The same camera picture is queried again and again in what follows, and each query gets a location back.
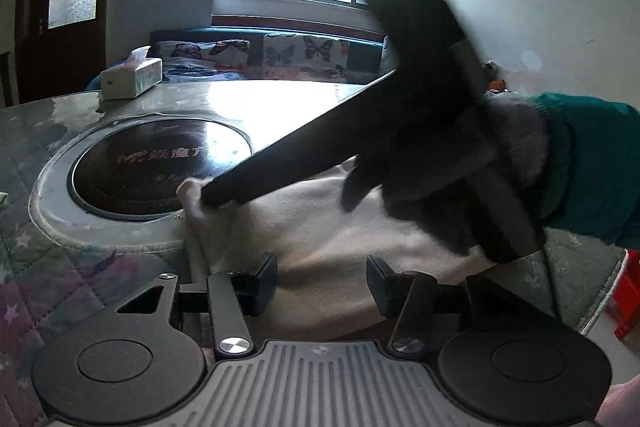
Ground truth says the cream long-sleeve garment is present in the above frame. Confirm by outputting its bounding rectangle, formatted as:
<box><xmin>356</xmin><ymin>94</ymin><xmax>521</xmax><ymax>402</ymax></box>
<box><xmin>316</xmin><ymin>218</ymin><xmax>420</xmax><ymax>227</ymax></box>
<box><xmin>177</xmin><ymin>157</ymin><xmax>501</xmax><ymax>343</ymax></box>

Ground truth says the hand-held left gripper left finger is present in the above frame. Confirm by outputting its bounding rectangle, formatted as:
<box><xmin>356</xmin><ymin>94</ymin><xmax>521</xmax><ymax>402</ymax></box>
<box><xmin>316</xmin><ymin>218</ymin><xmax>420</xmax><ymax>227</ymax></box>
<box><xmin>115</xmin><ymin>252</ymin><xmax>278</xmax><ymax>355</ymax></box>

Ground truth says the grey quilted star table cover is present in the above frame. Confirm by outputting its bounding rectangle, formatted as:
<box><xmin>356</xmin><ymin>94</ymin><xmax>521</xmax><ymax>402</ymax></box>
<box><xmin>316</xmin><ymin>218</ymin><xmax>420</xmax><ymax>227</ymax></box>
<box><xmin>0</xmin><ymin>79</ymin><xmax>628</xmax><ymax>427</ymax></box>

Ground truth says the teal sofa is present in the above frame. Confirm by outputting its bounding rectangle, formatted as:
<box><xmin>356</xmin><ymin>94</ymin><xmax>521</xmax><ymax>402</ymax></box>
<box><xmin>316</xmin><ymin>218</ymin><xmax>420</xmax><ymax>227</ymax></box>
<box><xmin>85</xmin><ymin>29</ymin><xmax>401</xmax><ymax>90</ymax></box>

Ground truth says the person's right hand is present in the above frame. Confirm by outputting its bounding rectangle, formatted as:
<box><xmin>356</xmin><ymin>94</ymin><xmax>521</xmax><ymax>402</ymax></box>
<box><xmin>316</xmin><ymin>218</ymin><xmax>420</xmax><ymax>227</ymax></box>
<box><xmin>341</xmin><ymin>99</ymin><xmax>551</xmax><ymax>258</ymax></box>

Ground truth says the butterfly print cushion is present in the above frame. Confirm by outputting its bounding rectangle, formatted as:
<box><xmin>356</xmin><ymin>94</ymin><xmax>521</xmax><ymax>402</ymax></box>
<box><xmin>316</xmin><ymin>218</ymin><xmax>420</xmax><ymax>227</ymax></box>
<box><xmin>263</xmin><ymin>33</ymin><xmax>353</xmax><ymax>82</ymax></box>
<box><xmin>152</xmin><ymin>39</ymin><xmax>251</xmax><ymax>80</ymax></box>

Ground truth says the white tissue box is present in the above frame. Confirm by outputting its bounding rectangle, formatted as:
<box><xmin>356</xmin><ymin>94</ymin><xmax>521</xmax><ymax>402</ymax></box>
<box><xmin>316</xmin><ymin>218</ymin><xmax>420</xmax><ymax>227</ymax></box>
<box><xmin>100</xmin><ymin>47</ymin><xmax>163</xmax><ymax>100</ymax></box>

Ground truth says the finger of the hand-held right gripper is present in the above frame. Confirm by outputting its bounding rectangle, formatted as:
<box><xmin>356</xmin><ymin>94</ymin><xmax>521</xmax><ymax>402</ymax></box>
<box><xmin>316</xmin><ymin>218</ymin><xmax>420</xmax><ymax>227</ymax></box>
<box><xmin>200</xmin><ymin>69</ymin><xmax>418</xmax><ymax>210</ymax></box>

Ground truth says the black round induction cooktop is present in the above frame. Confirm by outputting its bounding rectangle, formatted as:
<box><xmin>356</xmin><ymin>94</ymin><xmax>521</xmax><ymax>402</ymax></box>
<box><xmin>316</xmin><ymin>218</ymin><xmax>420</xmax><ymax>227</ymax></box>
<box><xmin>67</xmin><ymin>119</ymin><xmax>253</xmax><ymax>218</ymax></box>

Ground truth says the person's right forearm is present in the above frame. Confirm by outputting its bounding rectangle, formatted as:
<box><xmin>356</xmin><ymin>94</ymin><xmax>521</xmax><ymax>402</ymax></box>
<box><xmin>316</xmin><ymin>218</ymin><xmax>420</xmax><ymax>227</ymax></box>
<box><xmin>530</xmin><ymin>92</ymin><xmax>640</xmax><ymax>250</ymax></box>

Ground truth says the red plastic stool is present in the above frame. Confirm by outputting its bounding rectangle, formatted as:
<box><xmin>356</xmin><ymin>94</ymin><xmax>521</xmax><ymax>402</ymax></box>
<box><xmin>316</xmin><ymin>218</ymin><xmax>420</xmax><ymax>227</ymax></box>
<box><xmin>607</xmin><ymin>249</ymin><xmax>640</xmax><ymax>340</ymax></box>

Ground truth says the dark wooden glass-panel door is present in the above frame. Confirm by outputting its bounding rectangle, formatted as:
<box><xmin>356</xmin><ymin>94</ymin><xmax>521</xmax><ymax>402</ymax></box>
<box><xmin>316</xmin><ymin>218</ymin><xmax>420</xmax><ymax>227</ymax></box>
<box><xmin>15</xmin><ymin>0</ymin><xmax>121</xmax><ymax>105</ymax></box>

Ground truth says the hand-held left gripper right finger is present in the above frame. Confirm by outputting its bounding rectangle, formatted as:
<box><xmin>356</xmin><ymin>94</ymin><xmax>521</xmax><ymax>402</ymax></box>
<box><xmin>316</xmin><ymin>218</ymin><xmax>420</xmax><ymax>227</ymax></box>
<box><xmin>366</xmin><ymin>255</ymin><xmax>531</xmax><ymax>353</ymax></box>

